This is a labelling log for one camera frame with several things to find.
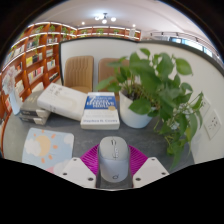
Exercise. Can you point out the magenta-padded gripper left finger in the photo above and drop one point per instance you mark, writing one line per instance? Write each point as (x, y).
(78, 171)

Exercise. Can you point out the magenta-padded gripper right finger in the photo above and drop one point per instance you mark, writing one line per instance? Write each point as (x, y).
(150, 170)

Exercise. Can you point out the light grey computer mouse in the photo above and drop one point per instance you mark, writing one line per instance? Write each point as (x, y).
(114, 158)

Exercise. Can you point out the sun and cloud mouse pad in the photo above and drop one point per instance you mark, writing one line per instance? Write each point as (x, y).
(46, 146)

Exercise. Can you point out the green plant in white pot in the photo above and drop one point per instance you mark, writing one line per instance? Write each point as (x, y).
(135, 115)

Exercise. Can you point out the blue and white book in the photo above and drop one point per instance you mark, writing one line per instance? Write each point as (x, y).
(100, 111)

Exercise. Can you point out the thick white book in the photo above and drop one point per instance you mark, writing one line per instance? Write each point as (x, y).
(61, 101)

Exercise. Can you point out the orange wooden shelf unit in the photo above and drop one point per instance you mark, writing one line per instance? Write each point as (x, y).
(36, 53)

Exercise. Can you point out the ceiling lamp with bulbs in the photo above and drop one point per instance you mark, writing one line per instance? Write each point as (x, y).
(104, 18)

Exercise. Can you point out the white wall socket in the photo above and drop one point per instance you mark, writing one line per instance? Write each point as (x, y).
(205, 106)
(213, 124)

